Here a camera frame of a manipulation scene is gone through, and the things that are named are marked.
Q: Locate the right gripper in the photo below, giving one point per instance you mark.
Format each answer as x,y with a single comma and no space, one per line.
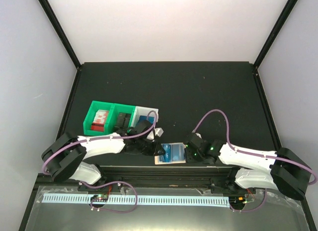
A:
189,158

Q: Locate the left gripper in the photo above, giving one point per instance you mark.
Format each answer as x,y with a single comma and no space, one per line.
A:
154,151

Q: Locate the tan leather card holder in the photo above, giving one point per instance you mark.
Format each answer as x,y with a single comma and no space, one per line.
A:
174,154

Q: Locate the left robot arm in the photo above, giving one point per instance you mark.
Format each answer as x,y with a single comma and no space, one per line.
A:
65,158

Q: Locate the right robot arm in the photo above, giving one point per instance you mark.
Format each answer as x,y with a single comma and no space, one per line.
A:
280,170

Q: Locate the blue card stack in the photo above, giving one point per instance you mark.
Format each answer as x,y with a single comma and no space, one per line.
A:
144,117

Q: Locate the black card stack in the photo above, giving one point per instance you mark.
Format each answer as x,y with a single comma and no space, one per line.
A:
122,121

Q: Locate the red white card stack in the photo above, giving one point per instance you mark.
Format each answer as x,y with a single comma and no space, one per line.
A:
99,120

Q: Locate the white bin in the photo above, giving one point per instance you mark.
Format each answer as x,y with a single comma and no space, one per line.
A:
143,111

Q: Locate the green bin middle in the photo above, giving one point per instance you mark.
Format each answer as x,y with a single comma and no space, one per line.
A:
113,113

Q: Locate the green bin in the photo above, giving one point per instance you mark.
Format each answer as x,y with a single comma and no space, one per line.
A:
94,107
113,113

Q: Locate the right circuit board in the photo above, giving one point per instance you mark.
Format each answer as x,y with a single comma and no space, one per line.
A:
240,200

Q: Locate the circuit board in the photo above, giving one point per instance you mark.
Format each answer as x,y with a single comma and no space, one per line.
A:
240,200
99,198

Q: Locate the left circuit board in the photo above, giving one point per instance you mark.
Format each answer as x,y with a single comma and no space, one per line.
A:
99,198

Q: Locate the green bin left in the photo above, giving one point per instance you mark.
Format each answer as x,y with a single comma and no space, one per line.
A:
94,107

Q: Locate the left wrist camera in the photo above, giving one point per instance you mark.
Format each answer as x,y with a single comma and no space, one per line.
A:
155,133

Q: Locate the white slotted cable duct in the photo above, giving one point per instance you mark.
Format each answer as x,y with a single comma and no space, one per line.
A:
154,200

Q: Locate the black frame post right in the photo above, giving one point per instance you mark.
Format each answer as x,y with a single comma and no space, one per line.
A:
282,18

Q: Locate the black frame post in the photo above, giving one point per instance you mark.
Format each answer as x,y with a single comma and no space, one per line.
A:
282,18
60,32

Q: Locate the black frame post left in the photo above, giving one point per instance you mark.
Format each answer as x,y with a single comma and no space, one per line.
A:
60,32

